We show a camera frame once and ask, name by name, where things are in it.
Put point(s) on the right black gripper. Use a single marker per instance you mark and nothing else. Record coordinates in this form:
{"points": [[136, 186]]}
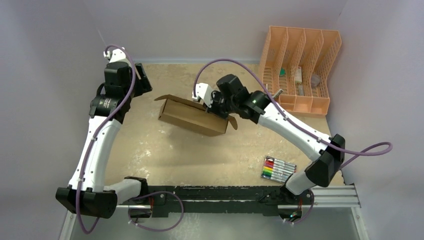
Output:
{"points": [[212, 107]]}

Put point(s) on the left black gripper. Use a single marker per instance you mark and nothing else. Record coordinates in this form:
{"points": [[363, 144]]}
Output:
{"points": [[143, 85]]}

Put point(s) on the brown cardboard box sheet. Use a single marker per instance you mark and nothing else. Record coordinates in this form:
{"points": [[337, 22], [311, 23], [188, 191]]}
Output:
{"points": [[192, 116]]}

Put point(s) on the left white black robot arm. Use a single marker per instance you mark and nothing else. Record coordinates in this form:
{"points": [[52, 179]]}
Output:
{"points": [[107, 112]]}

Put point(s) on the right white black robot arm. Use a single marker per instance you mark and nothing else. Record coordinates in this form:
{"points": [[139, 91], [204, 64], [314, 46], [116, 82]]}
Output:
{"points": [[325, 161]]}

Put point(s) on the white paper box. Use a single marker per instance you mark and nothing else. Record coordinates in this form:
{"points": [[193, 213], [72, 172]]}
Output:
{"points": [[298, 75]]}

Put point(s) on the black white striped item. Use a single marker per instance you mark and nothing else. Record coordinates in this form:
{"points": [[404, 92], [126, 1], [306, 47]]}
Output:
{"points": [[277, 94]]}

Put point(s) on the green small object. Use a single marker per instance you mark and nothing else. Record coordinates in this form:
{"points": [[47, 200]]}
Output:
{"points": [[282, 72]]}

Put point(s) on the orange plastic file organizer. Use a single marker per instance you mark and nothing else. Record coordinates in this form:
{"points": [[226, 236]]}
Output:
{"points": [[298, 61]]}

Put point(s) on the pack of coloured markers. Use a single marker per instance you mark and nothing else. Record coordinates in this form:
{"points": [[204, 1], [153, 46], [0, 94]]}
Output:
{"points": [[277, 170]]}

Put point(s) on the clear plastic cup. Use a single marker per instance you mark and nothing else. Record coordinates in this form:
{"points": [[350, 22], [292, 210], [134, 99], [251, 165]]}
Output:
{"points": [[315, 80]]}

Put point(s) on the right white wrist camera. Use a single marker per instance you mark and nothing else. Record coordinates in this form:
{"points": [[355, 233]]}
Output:
{"points": [[204, 92]]}

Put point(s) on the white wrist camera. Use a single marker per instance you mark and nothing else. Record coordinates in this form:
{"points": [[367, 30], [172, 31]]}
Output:
{"points": [[204, 92], [116, 55]]}

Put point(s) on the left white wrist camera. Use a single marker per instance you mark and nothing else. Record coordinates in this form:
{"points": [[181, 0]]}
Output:
{"points": [[116, 55]]}

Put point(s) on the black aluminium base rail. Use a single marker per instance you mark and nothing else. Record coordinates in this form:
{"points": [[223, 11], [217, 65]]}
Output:
{"points": [[161, 200]]}

